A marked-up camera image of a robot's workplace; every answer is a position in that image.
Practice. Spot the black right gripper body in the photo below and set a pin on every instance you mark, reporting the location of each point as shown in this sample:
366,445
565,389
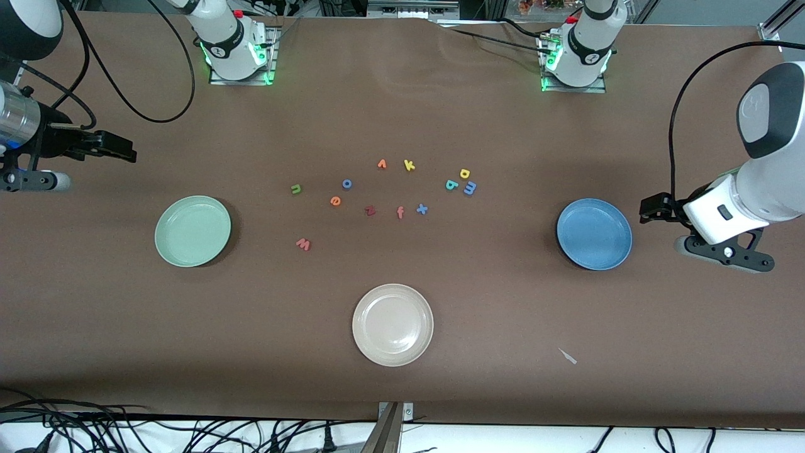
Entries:
58,139

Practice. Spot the blue foam letter m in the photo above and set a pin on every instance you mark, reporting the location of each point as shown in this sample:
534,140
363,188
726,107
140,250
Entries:
469,187

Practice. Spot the pink foam letter w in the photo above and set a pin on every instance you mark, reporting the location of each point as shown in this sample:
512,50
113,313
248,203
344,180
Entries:
303,244

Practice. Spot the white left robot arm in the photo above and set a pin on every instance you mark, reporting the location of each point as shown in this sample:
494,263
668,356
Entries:
773,182

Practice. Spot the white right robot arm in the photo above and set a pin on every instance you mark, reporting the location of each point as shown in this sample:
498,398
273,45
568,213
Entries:
229,47

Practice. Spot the blue plate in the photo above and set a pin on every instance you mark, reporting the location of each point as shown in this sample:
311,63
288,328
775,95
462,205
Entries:
594,236

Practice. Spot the green plate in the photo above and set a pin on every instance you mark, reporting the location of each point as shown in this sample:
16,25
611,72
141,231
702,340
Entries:
188,236

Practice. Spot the small grey paper scrap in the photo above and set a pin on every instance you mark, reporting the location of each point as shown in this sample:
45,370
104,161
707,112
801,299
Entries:
568,357

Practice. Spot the aluminium corner profile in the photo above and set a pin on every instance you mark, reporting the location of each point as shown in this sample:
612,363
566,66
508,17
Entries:
772,28

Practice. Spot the brown table cover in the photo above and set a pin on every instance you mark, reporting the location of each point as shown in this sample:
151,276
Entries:
402,264

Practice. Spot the beige plate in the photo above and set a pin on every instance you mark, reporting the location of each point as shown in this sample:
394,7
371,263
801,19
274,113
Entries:
393,327

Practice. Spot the grey device behind table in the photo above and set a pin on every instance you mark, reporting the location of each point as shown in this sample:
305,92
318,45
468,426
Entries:
409,9

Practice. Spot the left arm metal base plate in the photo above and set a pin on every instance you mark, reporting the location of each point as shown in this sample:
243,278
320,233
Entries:
591,89

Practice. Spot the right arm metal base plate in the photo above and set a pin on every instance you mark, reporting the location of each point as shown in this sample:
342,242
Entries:
272,56

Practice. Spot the grey metal beam with bracket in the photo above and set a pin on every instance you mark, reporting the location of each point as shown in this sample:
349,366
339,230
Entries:
385,434

